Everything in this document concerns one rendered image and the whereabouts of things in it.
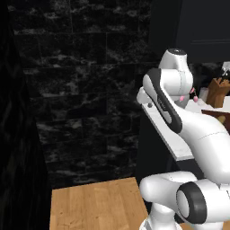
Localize black tall cabinet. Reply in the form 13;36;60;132
0;0;54;230

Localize dark upper cupboards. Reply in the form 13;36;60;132
148;0;230;65

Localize brown wooden knife block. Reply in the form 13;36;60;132
206;76;230;109

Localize black and white kitchen tool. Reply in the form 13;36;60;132
220;61;230;79

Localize white container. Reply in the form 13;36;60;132
199;86;211;103

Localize dark brown cutting board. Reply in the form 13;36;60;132
200;109;230;135

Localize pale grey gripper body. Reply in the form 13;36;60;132
136;86;156;109

